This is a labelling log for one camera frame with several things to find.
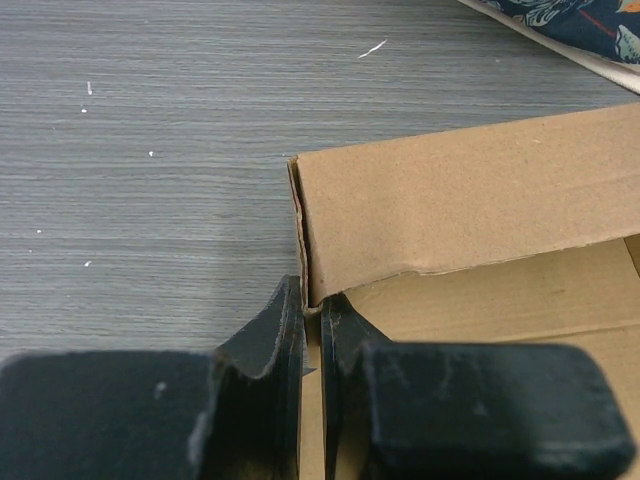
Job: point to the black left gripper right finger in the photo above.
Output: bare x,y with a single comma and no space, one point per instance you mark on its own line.
442,410

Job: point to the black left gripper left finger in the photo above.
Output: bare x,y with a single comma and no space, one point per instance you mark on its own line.
232,413

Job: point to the brown cardboard box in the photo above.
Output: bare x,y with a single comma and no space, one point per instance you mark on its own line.
526,231

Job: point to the beige canvas tote bag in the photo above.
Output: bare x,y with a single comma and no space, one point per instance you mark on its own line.
601,36

